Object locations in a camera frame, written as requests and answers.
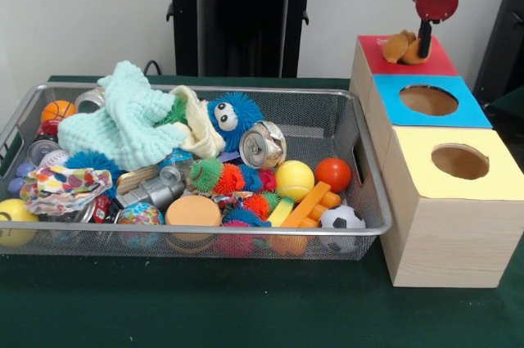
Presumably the red ball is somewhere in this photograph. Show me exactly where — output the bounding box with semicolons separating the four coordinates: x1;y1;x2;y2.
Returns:
314;158;353;195

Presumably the white polka dot cloth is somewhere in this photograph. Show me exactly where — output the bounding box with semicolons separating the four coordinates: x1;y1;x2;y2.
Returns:
19;166;114;216

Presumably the crushed silver drink can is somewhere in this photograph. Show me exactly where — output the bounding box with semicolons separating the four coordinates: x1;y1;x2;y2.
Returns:
239;120;287;170

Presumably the shallow metal mesh bin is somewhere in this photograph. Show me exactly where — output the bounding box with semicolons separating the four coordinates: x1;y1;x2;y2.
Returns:
0;81;392;264

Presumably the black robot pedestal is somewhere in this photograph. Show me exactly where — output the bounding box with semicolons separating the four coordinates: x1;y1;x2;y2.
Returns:
157;0;331;79

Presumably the dark green table cloth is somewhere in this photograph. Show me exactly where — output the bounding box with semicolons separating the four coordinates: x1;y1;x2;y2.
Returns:
481;84;524;120
0;74;524;348

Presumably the orange foam disc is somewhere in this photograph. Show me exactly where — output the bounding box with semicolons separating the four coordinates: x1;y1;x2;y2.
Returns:
165;195;222;227

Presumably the black upright panel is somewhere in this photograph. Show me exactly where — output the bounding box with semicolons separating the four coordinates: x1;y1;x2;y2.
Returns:
472;0;524;107

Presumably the small soccer ball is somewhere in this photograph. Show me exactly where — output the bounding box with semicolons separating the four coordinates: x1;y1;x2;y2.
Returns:
318;205;367;234

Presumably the mint green cloth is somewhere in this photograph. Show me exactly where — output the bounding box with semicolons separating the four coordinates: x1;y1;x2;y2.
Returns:
56;60;190;172

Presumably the cream muslin cloth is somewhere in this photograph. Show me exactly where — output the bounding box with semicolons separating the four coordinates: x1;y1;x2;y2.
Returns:
169;84;228;159

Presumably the small brown plush toy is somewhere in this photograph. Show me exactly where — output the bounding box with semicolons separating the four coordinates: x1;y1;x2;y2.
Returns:
382;29;431;65

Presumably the yellow smiley ball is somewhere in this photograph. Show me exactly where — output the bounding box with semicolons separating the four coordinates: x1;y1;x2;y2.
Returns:
0;199;40;247

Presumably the large blue puffer ball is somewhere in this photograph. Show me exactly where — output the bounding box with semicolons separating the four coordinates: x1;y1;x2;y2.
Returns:
206;92;264;153

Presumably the wooden box with three holes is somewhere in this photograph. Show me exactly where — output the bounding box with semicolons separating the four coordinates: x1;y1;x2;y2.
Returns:
349;34;524;288

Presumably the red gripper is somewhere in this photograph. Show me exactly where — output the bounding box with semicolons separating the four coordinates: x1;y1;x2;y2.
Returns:
406;0;459;58

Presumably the plain yellow ball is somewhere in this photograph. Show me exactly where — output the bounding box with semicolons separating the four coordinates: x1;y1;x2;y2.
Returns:
274;159;316;202

